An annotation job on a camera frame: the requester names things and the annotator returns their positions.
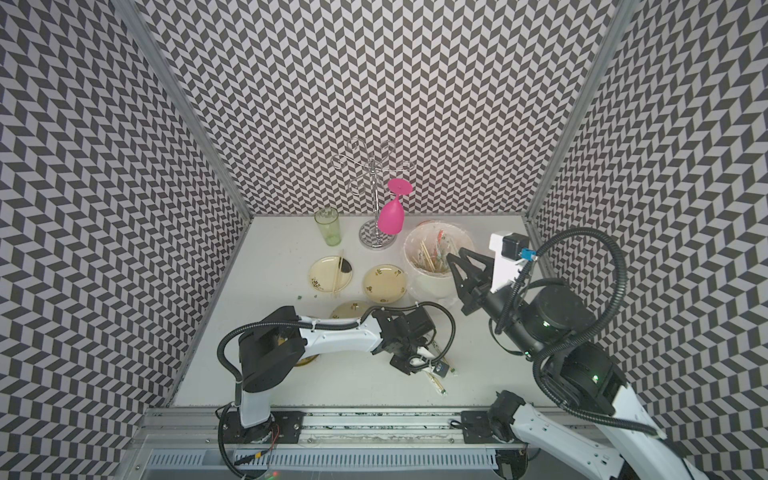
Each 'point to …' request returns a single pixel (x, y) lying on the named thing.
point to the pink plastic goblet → (391, 213)
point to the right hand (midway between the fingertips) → (454, 262)
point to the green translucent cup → (328, 220)
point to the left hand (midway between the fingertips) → (419, 360)
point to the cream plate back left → (322, 273)
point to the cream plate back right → (385, 283)
